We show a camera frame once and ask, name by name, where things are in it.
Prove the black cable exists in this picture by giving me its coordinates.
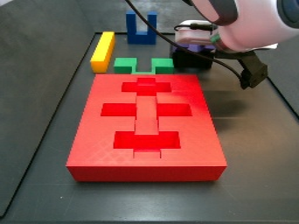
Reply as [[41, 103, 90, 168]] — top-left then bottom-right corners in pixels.
[[124, 0, 243, 81]]

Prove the green stepped block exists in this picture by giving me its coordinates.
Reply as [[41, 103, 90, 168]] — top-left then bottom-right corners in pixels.
[[113, 58, 173, 74]]

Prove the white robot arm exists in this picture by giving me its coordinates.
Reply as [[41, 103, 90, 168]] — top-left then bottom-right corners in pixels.
[[174, 0, 299, 53]]

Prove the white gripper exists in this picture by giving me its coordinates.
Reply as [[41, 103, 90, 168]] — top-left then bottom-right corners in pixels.
[[173, 19, 279, 51]]

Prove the blue U-shaped block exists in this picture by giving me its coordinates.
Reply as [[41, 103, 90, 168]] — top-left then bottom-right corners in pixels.
[[125, 10, 156, 45]]

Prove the red puzzle board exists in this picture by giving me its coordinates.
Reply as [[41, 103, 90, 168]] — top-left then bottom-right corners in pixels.
[[66, 74, 227, 182]]

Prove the purple U-shaped block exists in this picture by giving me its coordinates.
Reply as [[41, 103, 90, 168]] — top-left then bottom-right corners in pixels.
[[172, 44, 213, 53]]

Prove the yellow long bar block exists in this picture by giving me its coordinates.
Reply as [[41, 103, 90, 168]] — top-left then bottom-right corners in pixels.
[[89, 31, 116, 74]]

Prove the black camera on mount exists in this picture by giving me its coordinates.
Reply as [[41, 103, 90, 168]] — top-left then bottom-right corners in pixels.
[[216, 51, 267, 89]]

